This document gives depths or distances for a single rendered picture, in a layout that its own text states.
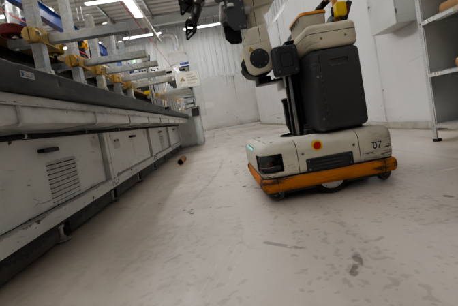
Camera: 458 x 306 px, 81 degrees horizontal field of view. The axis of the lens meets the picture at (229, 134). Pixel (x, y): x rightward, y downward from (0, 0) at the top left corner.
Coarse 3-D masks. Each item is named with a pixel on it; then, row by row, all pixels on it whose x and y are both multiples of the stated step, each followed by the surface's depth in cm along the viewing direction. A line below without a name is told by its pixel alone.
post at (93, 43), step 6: (90, 18) 142; (90, 24) 142; (90, 42) 143; (96, 42) 144; (90, 48) 143; (96, 48) 143; (96, 54) 143; (96, 78) 144; (102, 78) 144; (102, 84) 144
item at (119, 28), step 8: (120, 24) 99; (64, 32) 98; (72, 32) 98; (80, 32) 98; (88, 32) 98; (96, 32) 99; (104, 32) 99; (112, 32) 99; (120, 32) 100; (128, 32) 101; (8, 40) 97; (16, 40) 97; (24, 40) 97; (56, 40) 98; (64, 40) 98; (72, 40) 100; (80, 40) 101; (8, 48) 97; (16, 48) 98; (24, 48) 99
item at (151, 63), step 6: (156, 60) 149; (120, 66) 148; (126, 66) 148; (132, 66) 148; (138, 66) 149; (144, 66) 149; (150, 66) 149; (156, 66) 151; (84, 72) 147; (90, 72) 147; (108, 72) 148; (114, 72) 149; (120, 72) 151
